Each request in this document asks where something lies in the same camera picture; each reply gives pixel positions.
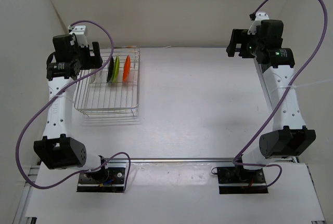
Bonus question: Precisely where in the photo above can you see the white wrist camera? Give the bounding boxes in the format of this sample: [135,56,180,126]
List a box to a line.
[247,11,269,35]
[68,25,89,48]

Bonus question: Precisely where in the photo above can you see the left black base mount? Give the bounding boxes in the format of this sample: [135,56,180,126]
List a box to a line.
[76,162,127,193]

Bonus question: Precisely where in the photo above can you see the black plastic plate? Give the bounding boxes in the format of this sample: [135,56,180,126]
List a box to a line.
[106,57,114,83]

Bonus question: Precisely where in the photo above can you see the green plastic plate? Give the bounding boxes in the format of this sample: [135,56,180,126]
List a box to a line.
[112,56,120,83]

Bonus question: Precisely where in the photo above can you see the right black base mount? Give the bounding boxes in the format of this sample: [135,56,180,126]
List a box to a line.
[216,166,268,195]

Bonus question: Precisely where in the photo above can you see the white zip tie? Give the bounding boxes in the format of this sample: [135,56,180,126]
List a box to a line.
[270,78,333,93]

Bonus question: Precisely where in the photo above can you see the metal wire dish rack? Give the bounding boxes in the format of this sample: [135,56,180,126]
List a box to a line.
[73,46,140,117]

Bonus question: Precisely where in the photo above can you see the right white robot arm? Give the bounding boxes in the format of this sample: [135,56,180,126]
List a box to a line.
[227,19,316,182]

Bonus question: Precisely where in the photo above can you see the clear glass plate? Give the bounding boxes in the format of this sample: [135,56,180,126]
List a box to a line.
[89,69,102,84]

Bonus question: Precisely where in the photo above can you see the aluminium rail frame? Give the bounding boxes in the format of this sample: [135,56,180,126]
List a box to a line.
[15,159,326,223]

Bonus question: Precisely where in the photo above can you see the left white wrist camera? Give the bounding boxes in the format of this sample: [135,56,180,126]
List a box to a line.
[68,25,89,48]

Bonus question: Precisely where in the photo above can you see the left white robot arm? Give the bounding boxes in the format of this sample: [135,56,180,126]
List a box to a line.
[33,31,109,182]

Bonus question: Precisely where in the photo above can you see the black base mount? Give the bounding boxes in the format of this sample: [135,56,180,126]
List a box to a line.
[216,166,268,195]
[76,162,127,193]

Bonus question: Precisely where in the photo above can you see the orange plastic plate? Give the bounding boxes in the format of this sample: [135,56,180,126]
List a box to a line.
[122,55,131,83]

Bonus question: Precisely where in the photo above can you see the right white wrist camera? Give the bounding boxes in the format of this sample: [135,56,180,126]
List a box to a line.
[247,11,269,35]

